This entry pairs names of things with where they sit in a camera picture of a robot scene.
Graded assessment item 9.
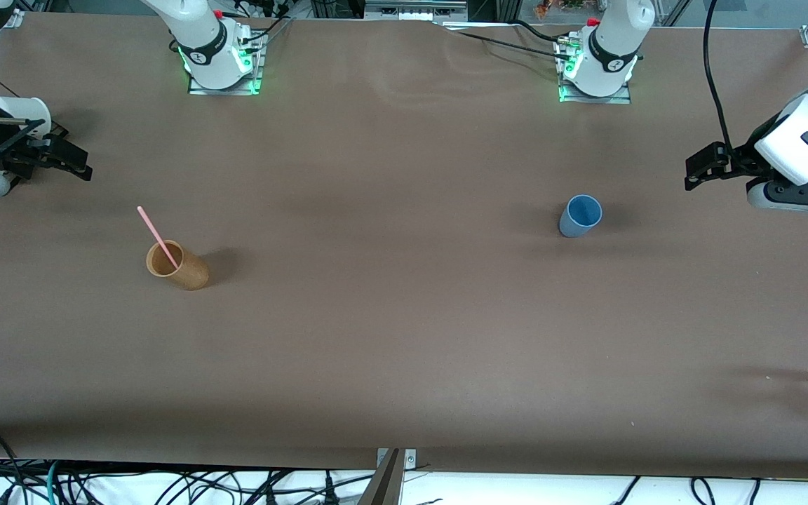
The pink chopstick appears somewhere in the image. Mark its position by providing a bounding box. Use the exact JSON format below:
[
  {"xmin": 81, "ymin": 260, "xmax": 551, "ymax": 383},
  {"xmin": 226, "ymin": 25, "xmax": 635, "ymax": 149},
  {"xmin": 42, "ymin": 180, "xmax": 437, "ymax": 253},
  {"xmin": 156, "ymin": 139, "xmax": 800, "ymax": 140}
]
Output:
[{"xmin": 137, "ymin": 206, "xmax": 180, "ymax": 271}]

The blue cup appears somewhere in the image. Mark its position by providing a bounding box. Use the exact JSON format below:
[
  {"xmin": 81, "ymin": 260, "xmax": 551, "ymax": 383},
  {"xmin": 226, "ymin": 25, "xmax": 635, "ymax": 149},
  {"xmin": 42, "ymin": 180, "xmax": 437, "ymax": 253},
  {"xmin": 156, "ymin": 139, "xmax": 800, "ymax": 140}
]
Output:
[{"xmin": 559, "ymin": 194, "xmax": 603, "ymax": 238}]

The bamboo cup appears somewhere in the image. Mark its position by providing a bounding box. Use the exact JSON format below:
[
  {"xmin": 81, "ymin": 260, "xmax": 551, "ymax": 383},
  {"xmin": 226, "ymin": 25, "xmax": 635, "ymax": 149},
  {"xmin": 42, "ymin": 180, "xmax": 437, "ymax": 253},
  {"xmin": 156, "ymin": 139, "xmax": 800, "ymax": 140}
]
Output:
[{"xmin": 146, "ymin": 240, "xmax": 210, "ymax": 291}]

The white mug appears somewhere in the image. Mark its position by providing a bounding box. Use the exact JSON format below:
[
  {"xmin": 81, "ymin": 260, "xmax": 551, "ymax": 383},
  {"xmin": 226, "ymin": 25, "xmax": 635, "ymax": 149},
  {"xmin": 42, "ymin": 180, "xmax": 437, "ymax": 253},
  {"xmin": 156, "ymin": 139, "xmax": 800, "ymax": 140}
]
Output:
[{"xmin": 0, "ymin": 96, "xmax": 52, "ymax": 138}]

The grey device box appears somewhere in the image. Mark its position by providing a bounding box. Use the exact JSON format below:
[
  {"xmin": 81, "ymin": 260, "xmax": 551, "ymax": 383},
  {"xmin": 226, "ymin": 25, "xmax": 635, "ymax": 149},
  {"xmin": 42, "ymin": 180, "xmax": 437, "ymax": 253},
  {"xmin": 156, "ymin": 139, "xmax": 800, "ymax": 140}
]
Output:
[{"xmin": 364, "ymin": 0, "xmax": 469, "ymax": 22}]

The aluminium profile bar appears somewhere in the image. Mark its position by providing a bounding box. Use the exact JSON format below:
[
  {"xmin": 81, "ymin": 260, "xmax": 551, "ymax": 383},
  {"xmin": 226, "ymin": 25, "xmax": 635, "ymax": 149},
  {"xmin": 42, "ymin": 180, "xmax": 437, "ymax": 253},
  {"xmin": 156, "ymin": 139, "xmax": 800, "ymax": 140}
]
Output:
[{"xmin": 358, "ymin": 449, "xmax": 405, "ymax": 505}]

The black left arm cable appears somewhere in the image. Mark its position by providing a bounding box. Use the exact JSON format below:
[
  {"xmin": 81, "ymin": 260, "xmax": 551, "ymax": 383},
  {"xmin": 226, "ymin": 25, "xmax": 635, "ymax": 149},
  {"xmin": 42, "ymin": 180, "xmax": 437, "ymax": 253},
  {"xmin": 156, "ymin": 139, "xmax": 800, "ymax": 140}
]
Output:
[{"xmin": 704, "ymin": 0, "xmax": 734, "ymax": 159}]

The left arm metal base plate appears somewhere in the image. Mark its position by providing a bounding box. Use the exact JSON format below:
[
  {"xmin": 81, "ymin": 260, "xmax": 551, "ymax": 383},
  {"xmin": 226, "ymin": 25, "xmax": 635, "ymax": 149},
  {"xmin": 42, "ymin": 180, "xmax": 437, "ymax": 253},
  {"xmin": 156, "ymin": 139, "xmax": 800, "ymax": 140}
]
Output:
[{"xmin": 556, "ymin": 35, "xmax": 633, "ymax": 105}]

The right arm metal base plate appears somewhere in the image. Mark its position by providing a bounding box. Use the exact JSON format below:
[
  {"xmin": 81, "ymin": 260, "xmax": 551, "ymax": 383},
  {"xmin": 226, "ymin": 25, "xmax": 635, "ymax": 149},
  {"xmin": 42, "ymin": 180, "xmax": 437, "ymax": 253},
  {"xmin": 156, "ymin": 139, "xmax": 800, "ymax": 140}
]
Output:
[{"xmin": 188, "ymin": 32, "xmax": 265, "ymax": 95}]

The small metal bracket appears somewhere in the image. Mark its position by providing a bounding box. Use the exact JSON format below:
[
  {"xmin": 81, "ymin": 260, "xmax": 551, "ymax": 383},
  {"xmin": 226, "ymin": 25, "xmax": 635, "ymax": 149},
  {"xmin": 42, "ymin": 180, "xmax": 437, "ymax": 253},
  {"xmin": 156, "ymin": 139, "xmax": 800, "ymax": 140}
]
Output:
[{"xmin": 377, "ymin": 447, "xmax": 417, "ymax": 469}]

